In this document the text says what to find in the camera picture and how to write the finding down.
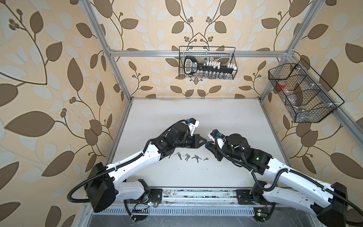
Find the red object in basket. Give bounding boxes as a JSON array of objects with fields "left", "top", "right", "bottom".
[{"left": 276, "top": 80, "right": 286, "bottom": 91}]

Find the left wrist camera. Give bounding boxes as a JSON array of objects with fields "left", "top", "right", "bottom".
[{"left": 186, "top": 118, "right": 199, "bottom": 136}]

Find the side wire basket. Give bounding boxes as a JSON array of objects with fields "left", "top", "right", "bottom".
[{"left": 268, "top": 59, "right": 345, "bottom": 123}]

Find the black tool set in basket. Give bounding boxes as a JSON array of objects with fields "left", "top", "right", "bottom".
[{"left": 181, "top": 56, "right": 238, "bottom": 78}]

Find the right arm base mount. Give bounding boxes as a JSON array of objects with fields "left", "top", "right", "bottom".
[{"left": 236, "top": 189, "right": 277, "bottom": 223}]

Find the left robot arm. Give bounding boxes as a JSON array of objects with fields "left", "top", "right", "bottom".
[{"left": 67, "top": 118, "right": 207, "bottom": 213}]

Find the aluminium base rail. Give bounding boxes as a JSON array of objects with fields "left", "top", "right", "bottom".
[{"left": 85, "top": 187, "right": 313, "bottom": 216}]

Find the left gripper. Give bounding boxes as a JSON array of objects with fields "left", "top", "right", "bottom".
[{"left": 173, "top": 133, "right": 209, "bottom": 149}]

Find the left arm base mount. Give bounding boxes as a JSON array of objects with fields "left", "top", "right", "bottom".
[{"left": 123, "top": 188, "right": 163, "bottom": 222}]

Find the back wire basket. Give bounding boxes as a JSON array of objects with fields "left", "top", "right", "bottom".
[{"left": 179, "top": 45, "right": 238, "bottom": 80}]

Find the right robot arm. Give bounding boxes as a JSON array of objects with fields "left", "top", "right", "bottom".
[{"left": 205, "top": 130, "right": 363, "bottom": 227}]

